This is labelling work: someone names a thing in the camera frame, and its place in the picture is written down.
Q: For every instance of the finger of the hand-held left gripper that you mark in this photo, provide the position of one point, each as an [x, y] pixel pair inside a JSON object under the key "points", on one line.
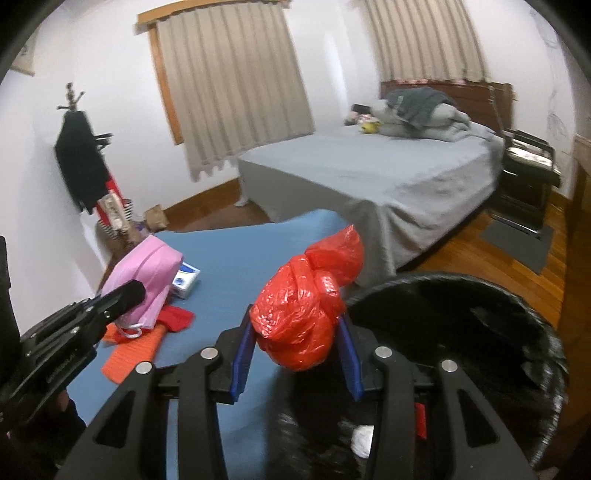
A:
{"points": [[123, 296]]}

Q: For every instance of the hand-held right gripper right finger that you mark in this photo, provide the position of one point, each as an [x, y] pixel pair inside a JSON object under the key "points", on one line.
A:
{"points": [[351, 365]]}

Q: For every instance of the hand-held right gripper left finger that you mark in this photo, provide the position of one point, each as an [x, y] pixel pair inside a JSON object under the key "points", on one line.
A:
{"points": [[242, 356]]}

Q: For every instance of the pink face mask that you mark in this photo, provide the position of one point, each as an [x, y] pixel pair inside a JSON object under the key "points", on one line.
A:
{"points": [[143, 263]]}

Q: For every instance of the red plastic bag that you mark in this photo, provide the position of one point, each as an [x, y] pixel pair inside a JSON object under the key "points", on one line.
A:
{"points": [[300, 318]]}

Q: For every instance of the black trash bin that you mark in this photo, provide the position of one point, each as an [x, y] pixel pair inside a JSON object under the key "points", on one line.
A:
{"points": [[485, 314]]}

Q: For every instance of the red cloth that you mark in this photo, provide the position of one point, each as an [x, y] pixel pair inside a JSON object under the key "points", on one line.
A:
{"points": [[178, 318]]}

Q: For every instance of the orange knitted cloth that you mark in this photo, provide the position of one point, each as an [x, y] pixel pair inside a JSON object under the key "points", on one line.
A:
{"points": [[134, 356]]}

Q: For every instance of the blue and white box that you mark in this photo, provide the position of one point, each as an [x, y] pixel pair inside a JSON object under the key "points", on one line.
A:
{"points": [[187, 279]]}

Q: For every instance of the crumpled white paper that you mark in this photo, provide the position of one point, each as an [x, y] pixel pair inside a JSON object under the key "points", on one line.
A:
{"points": [[362, 441]]}

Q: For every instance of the striped bag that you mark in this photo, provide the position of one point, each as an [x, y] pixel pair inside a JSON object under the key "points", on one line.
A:
{"points": [[117, 217]]}

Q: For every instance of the red wrapper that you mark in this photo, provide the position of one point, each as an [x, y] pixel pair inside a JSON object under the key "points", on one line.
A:
{"points": [[420, 420]]}

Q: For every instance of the blue table cover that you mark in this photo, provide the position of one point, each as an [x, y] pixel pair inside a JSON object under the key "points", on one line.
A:
{"points": [[231, 258]]}

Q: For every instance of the red garment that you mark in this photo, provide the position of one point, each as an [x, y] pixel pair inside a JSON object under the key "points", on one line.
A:
{"points": [[110, 189]]}

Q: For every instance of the black coat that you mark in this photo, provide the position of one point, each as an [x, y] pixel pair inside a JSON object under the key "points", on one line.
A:
{"points": [[78, 161]]}

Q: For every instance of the bed with grey sheet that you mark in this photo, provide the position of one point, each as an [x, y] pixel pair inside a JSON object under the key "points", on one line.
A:
{"points": [[369, 175]]}

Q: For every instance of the grey floor mat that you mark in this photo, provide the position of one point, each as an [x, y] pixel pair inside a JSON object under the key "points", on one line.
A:
{"points": [[517, 245]]}

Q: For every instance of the coat rack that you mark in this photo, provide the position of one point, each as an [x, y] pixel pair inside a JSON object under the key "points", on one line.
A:
{"points": [[70, 94]]}

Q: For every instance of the wide beige curtain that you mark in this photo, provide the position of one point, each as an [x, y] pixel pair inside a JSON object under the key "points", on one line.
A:
{"points": [[231, 83]]}

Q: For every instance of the yellow toy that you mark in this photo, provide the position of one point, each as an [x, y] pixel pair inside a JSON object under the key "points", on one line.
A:
{"points": [[370, 126]]}

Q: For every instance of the black bedside chair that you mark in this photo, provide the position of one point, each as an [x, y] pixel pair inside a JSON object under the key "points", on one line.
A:
{"points": [[521, 184]]}

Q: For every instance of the pink plush toy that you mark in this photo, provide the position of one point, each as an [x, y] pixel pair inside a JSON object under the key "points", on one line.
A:
{"points": [[356, 116]]}

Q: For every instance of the folded grey duvet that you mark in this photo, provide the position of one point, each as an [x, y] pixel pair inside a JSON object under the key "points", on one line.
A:
{"points": [[443, 122]]}

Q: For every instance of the dark grey garment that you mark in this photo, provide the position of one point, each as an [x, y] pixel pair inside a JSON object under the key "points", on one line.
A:
{"points": [[415, 104]]}

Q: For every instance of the wooden wardrobe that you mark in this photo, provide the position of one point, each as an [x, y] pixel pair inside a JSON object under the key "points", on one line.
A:
{"points": [[579, 207]]}

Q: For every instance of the grey pillows and blanket pile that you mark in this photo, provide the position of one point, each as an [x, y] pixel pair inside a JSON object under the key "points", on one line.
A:
{"points": [[485, 101]]}

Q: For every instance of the narrow beige curtain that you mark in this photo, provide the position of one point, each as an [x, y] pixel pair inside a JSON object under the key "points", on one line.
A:
{"points": [[425, 37]]}

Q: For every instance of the wooden window frame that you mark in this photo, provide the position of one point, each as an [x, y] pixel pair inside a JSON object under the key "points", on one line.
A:
{"points": [[162, 78]]}

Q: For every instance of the framed wall picture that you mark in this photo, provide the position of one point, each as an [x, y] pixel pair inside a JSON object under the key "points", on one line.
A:
{"points": [[25, 57]]}

